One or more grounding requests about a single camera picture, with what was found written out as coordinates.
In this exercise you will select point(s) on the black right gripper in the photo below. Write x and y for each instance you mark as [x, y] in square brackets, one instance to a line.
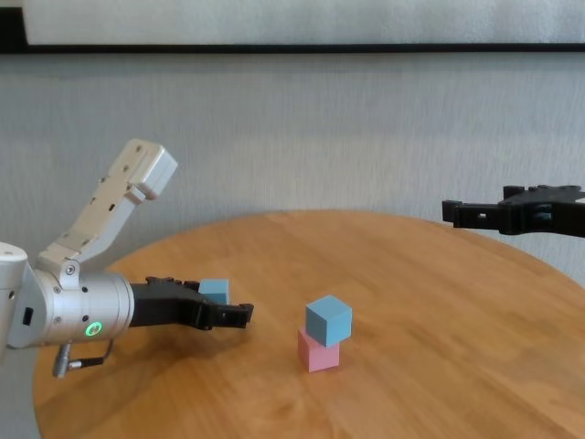
[548, 210]

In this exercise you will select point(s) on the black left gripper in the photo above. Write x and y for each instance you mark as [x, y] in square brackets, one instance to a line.
[164, 304]

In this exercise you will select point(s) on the blue cube block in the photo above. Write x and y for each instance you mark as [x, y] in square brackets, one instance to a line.
[329, 320]
[215, 289]

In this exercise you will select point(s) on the pink cube block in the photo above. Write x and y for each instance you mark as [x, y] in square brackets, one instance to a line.
[320, 359]

